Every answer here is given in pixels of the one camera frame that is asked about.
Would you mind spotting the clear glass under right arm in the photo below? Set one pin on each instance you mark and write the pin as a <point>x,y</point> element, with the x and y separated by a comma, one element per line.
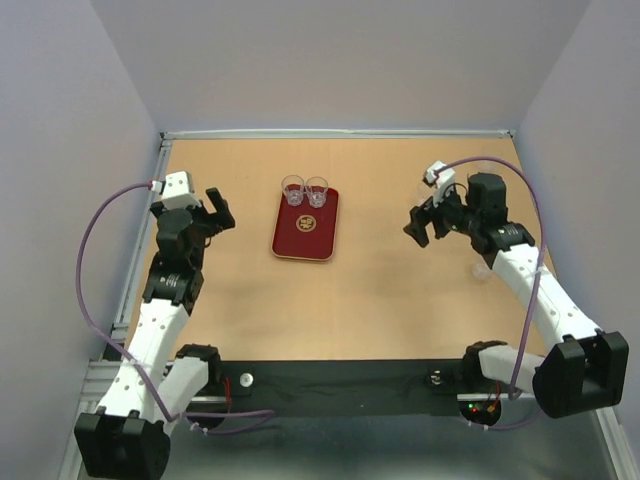
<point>480,271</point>

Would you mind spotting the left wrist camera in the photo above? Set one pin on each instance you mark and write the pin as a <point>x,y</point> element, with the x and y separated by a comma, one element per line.
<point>176,191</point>

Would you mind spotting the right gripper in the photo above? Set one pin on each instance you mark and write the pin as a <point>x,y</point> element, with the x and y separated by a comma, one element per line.
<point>420,217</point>

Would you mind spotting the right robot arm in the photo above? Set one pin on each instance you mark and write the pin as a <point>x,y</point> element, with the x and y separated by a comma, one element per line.
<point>583,367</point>

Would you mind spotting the clear glass far right corner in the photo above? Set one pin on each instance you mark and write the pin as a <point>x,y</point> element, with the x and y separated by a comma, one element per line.
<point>488,165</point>

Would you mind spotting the red lacquer tray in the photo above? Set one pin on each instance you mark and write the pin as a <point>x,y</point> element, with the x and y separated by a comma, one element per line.
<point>306,233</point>

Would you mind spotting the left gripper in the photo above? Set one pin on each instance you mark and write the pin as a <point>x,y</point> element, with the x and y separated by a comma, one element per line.
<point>220,220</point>

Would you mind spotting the clear glass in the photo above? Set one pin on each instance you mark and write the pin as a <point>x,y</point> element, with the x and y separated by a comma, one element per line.
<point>316,190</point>
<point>421,193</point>
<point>293,189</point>

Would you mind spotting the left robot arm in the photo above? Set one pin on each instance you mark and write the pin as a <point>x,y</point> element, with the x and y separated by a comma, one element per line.
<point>128,435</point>

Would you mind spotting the black base mat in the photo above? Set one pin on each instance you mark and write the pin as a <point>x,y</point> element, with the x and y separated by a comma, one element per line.
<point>346,388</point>

